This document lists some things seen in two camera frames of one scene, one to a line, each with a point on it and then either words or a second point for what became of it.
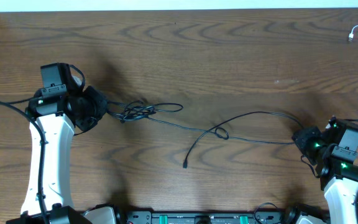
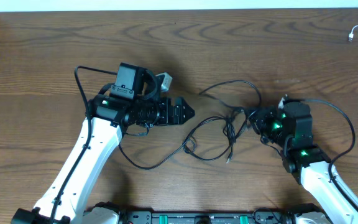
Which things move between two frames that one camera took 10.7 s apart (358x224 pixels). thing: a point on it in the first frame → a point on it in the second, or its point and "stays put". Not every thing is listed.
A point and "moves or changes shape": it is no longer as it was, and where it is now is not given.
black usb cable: [220, 133] moves or changes shape
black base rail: [274, 216] stays put
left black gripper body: [92, 106] → [173, 111]
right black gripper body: [302, 140] → [260, 119]
